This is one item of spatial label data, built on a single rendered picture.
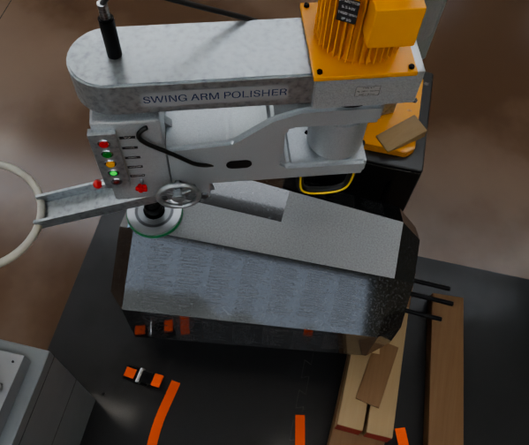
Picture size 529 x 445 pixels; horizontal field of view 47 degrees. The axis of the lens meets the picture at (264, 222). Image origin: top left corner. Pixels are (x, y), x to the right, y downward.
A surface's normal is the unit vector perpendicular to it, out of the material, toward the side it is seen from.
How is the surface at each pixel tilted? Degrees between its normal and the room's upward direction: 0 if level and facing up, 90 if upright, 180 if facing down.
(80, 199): 16
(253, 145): 90
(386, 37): 90
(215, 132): 4
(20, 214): 0
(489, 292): 0
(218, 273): 45
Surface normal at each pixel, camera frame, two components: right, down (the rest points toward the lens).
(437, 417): 0.04, -0.48
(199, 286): -0.11, 0.27
